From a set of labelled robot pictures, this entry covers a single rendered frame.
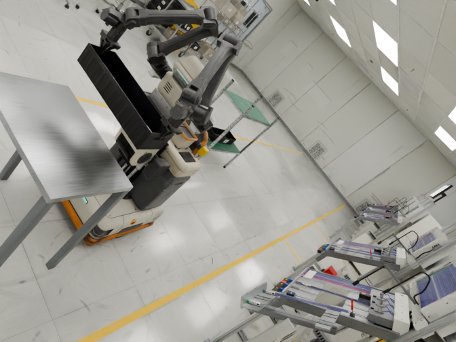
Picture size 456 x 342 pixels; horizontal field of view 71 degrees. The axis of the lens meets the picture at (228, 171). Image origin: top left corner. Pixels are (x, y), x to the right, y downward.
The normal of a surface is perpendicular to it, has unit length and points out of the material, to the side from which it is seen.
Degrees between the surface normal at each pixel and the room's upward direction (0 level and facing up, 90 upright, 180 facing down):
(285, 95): 90
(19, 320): 0
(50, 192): 0
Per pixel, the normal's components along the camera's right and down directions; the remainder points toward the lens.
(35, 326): 0.70, -0.62
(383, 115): -0.47, -0.01
